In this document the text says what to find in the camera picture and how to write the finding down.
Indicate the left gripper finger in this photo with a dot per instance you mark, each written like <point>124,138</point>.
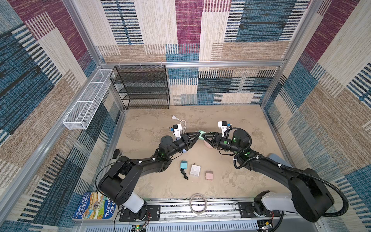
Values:
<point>193,135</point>
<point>190,142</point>

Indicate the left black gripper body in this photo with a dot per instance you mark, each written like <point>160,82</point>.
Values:
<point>186,143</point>

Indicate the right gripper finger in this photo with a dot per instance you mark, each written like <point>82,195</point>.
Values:
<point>209,139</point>
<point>211,134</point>

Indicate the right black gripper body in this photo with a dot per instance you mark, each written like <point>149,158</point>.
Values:
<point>216,139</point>

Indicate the green plug adapter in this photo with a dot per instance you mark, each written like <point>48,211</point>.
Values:
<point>201,133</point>

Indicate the teal plug adapter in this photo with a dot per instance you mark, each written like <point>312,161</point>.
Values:
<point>184,164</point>

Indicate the pink plug adapter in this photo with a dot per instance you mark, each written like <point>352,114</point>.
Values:
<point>209,175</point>

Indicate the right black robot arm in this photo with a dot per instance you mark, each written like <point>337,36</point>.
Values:
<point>310,196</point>

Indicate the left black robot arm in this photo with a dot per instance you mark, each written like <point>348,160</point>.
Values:
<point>119,182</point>

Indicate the pink round power strip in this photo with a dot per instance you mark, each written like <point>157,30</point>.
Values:
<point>207,144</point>

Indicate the white square plug adapter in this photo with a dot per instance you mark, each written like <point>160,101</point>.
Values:
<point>195,170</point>

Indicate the blue grey oval pad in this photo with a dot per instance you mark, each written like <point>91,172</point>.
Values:
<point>278,159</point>

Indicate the black wire shelf rack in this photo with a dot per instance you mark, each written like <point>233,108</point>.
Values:
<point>142,86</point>

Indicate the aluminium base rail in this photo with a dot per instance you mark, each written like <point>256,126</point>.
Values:
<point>199,215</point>

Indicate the white mesh wall basket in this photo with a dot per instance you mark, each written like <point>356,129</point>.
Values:
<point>83,111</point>

